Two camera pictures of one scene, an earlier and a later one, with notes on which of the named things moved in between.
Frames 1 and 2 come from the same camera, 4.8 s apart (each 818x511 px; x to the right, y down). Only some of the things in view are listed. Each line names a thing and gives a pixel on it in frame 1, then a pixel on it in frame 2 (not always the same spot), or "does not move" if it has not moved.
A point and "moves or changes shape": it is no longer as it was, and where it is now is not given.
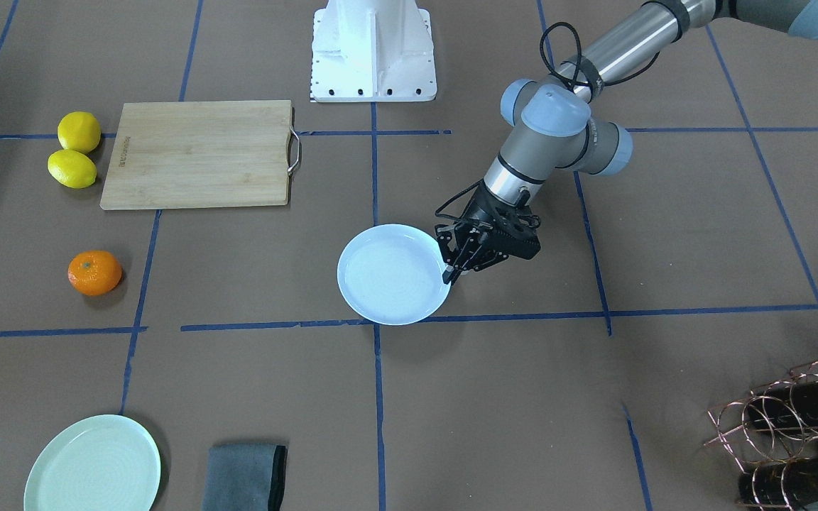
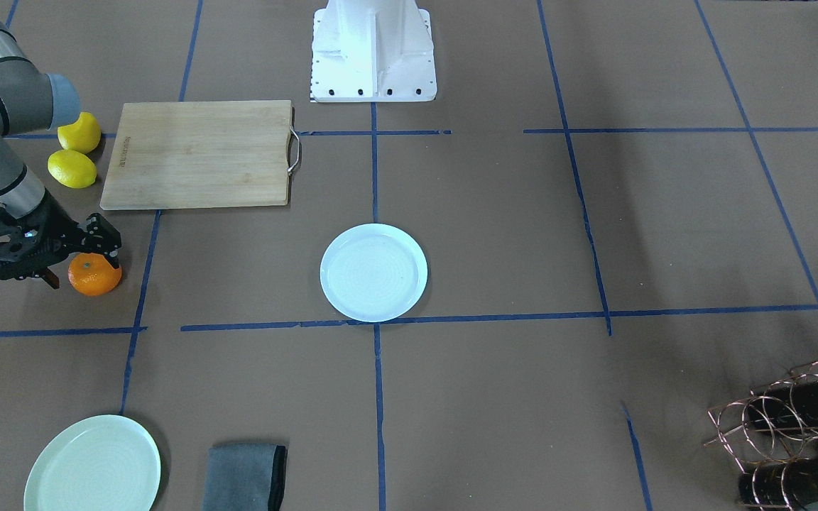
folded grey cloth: (245, 477) does not move
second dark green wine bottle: (789, 482) does not move
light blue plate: (393, 275) moves or changes shape
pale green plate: (108, 463) does not move
